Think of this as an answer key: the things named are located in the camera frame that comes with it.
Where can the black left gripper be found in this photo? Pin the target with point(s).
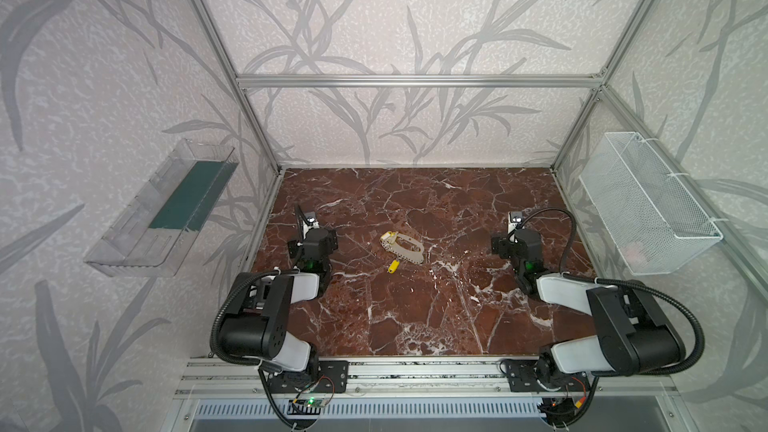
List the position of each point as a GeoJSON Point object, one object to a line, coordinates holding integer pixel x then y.
{"type": "Point", "coordinates": [309, 237]}

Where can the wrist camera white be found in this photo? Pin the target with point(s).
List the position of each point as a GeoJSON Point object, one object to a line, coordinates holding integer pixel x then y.
{"type": "Point", "coordinates": [309, 220]}
{"type": "Point", "coordinates": [514, 218]}

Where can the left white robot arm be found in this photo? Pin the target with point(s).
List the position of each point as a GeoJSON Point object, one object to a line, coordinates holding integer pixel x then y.
{"type": "Point", "coordinates": [251, 326]}

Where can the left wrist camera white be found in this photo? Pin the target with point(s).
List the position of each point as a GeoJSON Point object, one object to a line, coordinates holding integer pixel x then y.
{"type": "Point", "coordinates": [309, 220]}

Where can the clear plastic wall tray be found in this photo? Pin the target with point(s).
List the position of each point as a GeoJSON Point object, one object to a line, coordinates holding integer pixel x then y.
{"type": "Point", "coordinates": [157, 229]}

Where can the aluminium cage frame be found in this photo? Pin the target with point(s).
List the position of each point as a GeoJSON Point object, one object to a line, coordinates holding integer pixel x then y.
{"type": "Point", "coordinates": [597, 83]}

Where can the black mounting plate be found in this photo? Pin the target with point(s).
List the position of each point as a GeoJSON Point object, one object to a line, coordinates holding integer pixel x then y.
{"type": "Point", "coordinates": [528, 375]}
{"type": "Point", "coordinates": [292, 382]}

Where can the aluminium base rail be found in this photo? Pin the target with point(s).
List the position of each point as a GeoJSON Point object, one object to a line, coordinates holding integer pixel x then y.
{"type": "Point", "coordinates": [406, 377]}

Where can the left circuit board with wires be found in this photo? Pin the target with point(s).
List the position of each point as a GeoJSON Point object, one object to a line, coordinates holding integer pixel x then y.
{"type": "Point", "coordinates": [305, 407]}

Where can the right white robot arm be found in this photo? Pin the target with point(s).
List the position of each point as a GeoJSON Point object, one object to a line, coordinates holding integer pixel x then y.
{"type": "Point", "coordinates": [632, 333]}

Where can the white wire mesh basket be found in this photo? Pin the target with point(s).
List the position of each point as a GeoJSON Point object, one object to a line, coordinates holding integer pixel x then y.
{"type": "Point", "coordinates": [654, 220]}

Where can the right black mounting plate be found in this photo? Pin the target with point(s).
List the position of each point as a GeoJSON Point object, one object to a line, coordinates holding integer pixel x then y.
{"type": "Point", "coordinates": [528, 375]}

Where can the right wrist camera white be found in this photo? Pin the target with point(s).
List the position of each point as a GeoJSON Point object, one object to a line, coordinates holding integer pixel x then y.
{"type": "Point", "coordinates": [514, 218]}

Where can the right connector with wires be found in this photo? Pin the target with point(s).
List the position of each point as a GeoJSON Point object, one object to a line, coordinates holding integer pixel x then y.
{"type": "Point", "coordinates": [561, 414]}

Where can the silver metal key holder plate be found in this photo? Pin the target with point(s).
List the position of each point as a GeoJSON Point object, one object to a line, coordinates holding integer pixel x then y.
{"type": "Point", "coordinates": [406, 248]}

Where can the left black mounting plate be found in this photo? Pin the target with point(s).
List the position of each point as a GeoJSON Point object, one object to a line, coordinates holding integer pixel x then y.
{"type": "Point", "coordinates": [292, 382]}

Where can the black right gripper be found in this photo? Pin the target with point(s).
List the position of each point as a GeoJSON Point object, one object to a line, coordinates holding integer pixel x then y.
{"type": "Point", "coordinates": [516, 240]}

